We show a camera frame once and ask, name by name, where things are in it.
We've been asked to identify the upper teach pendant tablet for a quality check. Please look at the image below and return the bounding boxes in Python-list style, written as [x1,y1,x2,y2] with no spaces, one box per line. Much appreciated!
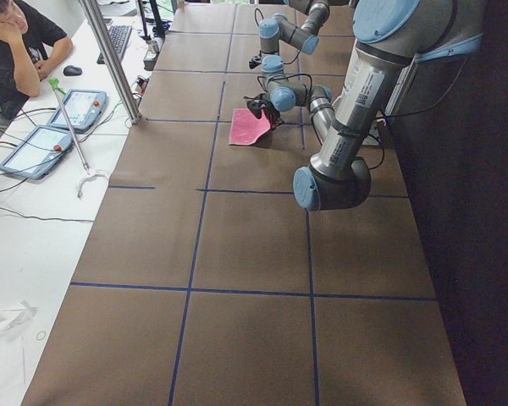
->
[54,89,108,134]

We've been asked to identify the black computer mouse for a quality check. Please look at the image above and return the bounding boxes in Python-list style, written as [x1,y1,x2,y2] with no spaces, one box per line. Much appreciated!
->
[63,65,83,77]

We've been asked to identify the crumpled white paper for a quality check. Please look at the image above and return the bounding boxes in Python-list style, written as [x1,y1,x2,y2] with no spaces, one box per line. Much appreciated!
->
[0,300,38,332]

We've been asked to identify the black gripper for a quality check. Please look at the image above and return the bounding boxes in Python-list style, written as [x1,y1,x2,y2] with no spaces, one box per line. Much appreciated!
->
[243,95,283,127]

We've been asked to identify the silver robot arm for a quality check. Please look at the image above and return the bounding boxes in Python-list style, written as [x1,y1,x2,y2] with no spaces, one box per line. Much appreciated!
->
[248,0,331,69]
[246,1,487,211]

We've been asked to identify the pink towel with grey back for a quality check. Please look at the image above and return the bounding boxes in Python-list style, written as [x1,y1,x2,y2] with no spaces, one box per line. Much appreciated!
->
[229,108,271,146]

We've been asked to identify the seated person in black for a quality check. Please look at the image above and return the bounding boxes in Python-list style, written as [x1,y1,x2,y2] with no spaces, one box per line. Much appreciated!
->
[0,1,73,122]

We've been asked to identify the lower teach pendant tablet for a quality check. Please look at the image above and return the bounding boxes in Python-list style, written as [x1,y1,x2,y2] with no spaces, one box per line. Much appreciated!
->
[0,125,73,180]

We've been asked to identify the aluminium frame post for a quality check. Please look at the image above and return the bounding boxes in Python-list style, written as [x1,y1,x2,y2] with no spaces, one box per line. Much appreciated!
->
[80,0,141,124]

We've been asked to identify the black keyboard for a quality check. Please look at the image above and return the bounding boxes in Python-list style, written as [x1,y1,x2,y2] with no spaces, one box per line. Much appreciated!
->
[108,25,132,61]

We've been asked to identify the reacher grabber stick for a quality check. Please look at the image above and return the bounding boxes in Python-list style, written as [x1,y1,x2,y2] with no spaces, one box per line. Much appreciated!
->
[47,77,110,200]

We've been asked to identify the teach pendant tablet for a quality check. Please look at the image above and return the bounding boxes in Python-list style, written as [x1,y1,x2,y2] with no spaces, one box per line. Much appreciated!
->
[0,125,73,180]
[54,89,108,134]

